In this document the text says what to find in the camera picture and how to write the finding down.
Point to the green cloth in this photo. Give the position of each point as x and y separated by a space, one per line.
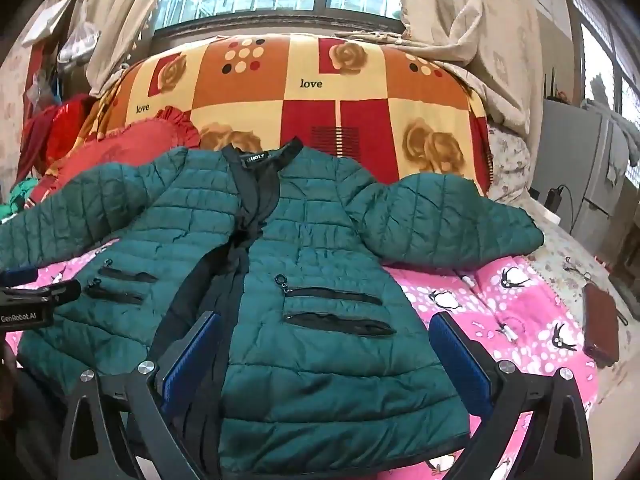
17 197

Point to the key bunch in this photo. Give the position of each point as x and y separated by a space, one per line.
574 266

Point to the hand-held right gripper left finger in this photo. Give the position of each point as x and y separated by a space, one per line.
191 355

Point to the orange red checkered floral blanket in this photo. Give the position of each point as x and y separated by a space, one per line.
310 110

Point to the red ruffled pillow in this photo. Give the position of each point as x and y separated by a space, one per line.
115 150

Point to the pink penguin blanket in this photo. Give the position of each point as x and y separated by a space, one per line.
525 310

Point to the brown wallet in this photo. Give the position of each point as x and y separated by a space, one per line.
602 325

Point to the side window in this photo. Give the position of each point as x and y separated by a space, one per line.
597 60

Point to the green puffer jacket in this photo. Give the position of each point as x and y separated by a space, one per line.
310 240

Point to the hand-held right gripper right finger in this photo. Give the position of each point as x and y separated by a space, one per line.
460 360

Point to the beige curtain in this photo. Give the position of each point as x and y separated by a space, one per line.
475 35
115 20

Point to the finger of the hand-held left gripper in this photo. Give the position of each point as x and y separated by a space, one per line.
50 292
17 276

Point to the grey cloth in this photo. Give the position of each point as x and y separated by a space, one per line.
620 125

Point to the floral bedsheet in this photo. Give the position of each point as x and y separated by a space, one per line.
510 160

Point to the red garment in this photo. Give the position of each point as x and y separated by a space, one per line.
55 130

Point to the black power adapter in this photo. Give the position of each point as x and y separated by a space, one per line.
557 199

